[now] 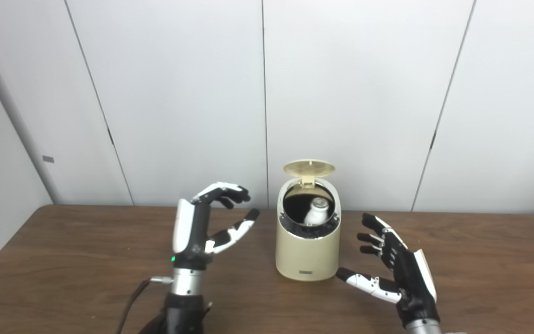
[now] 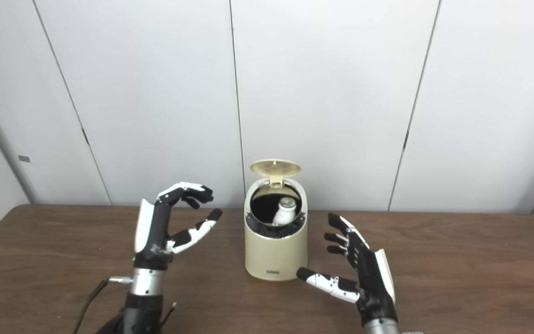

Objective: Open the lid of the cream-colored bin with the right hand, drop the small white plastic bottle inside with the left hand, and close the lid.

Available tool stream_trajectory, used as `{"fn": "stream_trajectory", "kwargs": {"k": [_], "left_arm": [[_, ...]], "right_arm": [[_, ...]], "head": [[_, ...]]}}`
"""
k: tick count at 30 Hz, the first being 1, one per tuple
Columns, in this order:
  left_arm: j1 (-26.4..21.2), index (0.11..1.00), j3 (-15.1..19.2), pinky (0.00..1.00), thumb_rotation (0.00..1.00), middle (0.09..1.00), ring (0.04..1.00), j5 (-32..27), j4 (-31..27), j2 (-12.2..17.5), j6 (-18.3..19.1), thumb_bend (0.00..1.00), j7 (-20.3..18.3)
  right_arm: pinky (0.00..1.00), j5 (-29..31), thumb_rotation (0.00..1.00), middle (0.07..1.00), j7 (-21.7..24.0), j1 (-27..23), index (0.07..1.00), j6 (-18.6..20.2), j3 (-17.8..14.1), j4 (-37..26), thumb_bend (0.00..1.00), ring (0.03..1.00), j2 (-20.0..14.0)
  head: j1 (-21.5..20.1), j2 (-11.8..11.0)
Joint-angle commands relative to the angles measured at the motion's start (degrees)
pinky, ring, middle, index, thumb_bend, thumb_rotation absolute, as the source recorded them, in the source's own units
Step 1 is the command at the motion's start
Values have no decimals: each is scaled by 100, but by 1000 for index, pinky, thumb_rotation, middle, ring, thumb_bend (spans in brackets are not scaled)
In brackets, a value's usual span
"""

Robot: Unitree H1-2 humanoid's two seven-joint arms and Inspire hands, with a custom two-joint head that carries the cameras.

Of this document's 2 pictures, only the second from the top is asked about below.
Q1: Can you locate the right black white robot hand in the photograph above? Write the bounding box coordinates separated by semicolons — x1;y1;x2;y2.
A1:
296;213;398;325

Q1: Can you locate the cream round bin lid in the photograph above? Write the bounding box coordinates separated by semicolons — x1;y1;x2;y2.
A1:
250;159;303;186

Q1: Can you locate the small white plastic bottle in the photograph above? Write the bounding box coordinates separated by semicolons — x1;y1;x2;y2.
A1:
273;197;298;226

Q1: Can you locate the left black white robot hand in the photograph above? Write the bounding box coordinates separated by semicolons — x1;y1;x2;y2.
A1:
133;182;223;270

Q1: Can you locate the cream-colored round bin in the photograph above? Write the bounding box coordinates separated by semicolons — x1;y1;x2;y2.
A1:
244;176;308;282

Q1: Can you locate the black bin liner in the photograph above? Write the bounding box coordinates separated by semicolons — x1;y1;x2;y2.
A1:
248;186;305;238

